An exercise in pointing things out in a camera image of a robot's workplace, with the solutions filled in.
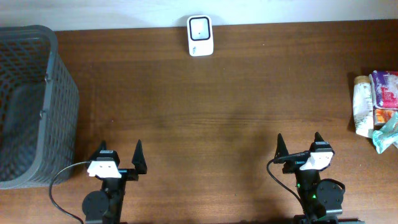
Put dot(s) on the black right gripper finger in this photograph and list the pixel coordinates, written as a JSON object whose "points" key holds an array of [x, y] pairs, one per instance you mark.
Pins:
{"points": [[318, 137], [281, 149]]}

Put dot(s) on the grey plastic mesh basket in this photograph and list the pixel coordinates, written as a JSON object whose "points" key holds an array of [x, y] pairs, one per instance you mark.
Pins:
{"points": [[39, 108]]}

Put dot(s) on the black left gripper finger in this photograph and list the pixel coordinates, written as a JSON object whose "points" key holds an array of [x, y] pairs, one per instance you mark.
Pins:
{"points": [[138, 159], [96, 154]]}

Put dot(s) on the orange tissue packet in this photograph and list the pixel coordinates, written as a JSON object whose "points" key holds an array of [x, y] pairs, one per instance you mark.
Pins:
{"points": [[382, 116]]}

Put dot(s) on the white tube with gold cap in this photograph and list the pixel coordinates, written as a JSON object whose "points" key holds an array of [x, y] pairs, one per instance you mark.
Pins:
{"points": [[363, 107]]}

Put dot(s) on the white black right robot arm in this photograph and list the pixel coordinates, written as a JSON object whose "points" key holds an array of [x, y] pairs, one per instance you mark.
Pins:
{"points": [[320, 199]]}

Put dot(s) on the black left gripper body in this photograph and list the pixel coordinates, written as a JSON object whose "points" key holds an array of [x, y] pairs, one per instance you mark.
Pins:
{"points": [[125, 173]]}

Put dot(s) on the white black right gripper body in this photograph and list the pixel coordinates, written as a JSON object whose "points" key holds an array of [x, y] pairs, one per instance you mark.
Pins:
{"points": [[295, 165]]}

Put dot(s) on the white barcode scanner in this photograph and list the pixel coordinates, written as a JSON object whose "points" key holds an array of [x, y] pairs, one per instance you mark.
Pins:
{"points": [[200, 36]]}

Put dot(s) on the purple red tissue pack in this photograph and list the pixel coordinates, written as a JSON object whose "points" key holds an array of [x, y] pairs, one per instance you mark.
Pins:
{"points": [[384, 89]]}

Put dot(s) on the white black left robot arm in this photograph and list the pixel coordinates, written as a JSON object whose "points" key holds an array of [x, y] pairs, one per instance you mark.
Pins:
{"points": [[105, 205]]}

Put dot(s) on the teal toilet tissue pack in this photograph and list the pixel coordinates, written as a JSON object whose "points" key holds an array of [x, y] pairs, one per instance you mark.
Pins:
{"points": [[386, 136]]}

